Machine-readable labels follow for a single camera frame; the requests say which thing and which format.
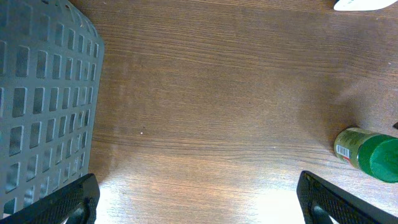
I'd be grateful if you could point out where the green lid jar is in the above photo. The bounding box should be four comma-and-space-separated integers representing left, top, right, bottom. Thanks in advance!
334, 128, 397, 183

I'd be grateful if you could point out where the grey plastic basket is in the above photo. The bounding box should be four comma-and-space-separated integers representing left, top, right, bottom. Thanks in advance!
1, 0, 104, 218

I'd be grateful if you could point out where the white barcode scanner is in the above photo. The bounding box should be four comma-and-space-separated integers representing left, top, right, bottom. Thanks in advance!
333, 0, 397, 11

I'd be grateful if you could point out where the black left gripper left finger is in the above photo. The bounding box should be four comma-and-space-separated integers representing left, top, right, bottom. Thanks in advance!
1, 174, 100, 224

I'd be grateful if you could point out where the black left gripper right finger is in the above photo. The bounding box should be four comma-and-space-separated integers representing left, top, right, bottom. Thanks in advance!
297, 170, 397, 224

